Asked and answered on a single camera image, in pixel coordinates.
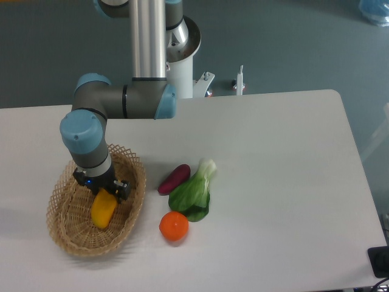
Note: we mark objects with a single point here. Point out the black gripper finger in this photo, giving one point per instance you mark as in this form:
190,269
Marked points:
119,189
85,181

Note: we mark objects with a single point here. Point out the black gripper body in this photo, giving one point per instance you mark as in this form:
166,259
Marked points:
104,181

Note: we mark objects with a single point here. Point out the yellow mango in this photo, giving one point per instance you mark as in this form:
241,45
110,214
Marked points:
102,208

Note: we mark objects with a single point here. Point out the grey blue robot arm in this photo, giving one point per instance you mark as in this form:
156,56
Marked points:
161,37

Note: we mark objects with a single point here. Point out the woven wicker basket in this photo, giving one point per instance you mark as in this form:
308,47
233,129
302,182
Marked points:
68,215

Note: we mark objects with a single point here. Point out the purple sweet potato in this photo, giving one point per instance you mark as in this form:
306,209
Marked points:
177,177

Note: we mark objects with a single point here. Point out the orange tangerine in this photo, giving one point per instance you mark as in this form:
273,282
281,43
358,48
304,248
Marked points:
174,226

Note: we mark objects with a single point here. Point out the green bok choy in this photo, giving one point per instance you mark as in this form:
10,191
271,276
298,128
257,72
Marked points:
192,198

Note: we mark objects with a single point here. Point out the white robot stand base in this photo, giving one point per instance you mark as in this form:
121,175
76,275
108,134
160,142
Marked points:
180,75

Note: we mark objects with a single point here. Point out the white stand leg with foot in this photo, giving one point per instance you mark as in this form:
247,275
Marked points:
238,84

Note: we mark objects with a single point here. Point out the black device at table edge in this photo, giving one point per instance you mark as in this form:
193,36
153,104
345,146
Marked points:
378,257

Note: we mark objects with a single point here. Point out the blue plastic bag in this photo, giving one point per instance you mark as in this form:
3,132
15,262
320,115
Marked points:
376,11

